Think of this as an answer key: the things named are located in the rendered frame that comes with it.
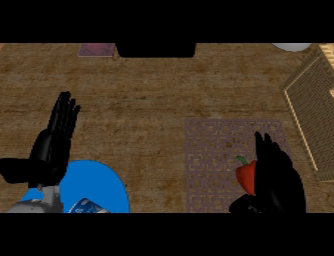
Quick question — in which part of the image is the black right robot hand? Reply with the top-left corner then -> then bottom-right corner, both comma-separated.
227,131 -> 307,214

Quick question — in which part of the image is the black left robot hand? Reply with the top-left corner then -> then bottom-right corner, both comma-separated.
0,91 -> 82,189

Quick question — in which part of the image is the red bell pepper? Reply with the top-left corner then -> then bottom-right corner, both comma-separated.
234,155 -> 258,197

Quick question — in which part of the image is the purple patterned placemat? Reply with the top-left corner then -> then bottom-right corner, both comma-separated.
183,118 -> 292,214

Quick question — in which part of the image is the tan wicker basket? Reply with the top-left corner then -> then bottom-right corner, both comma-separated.
280,43 -> 334,183

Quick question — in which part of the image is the blue plate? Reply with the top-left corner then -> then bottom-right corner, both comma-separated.
20,159 -> 131,214

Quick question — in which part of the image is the blue and white can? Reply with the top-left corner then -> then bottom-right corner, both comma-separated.
69,198 -> 110,214

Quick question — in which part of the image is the purple box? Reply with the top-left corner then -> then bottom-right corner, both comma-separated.
78,43 -> 116,58

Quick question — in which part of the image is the black appliance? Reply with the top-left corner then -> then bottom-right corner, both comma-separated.
115,43 -> 196,59

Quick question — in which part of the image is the white round object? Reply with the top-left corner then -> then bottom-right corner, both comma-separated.
271,43 -> 313,52

